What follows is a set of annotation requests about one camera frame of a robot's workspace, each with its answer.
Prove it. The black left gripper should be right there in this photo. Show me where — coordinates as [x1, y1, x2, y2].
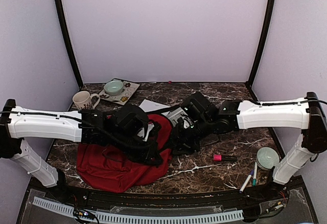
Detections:
[110, 129, 164, 164]

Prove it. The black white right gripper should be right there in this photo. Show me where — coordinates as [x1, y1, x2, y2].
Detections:
[163, 116, 214, 155]

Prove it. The grey ianra magazine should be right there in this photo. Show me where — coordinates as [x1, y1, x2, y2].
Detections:
[167, 107, 191, 128]

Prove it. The red student backpack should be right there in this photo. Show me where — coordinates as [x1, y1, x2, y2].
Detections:
[76, 113, 173, 193]

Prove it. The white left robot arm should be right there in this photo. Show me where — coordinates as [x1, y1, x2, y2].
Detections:
[1, 99, 163, 201]

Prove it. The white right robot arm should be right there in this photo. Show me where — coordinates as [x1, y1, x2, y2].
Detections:
[168, 92, 326, 200]

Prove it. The pink black highlighter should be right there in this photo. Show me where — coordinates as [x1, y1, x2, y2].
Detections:
[213, 154, 238, 162]

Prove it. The square floral ceramic plate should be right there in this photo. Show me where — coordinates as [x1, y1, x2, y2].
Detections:
[99, 78, 140, 105]

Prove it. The light green ceramic bowl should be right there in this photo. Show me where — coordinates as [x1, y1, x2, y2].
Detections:
[103, 80, 124, 96]

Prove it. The white mug with coral print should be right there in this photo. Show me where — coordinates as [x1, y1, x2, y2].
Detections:
[72, 91, 100, 110]

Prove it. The white blue marker pen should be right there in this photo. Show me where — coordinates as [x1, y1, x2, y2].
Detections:
[239, 174, 252, 193]

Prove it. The white teal marker pen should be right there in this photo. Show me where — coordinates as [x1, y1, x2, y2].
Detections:
[252, 162, 258, 186]

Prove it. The round glass jar lid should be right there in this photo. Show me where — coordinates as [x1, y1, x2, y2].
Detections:
[256, 147, 279, 171]

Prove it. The grey slotted cable duct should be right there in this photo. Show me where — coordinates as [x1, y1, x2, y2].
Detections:
[32, 197, 244, 223]

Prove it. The black front frame rail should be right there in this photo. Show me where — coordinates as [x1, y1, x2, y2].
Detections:
[14, 176, 318, 223]

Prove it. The black left frame post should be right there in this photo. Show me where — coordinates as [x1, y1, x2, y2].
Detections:
[54, 0, 84, 88]

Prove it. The black frame post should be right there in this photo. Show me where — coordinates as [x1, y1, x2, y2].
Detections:
[246, 0, 275, 88]
[54, 0, 84, 88]

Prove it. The black right frame post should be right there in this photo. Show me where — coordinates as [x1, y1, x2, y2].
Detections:
[246, 0, 275, 88]

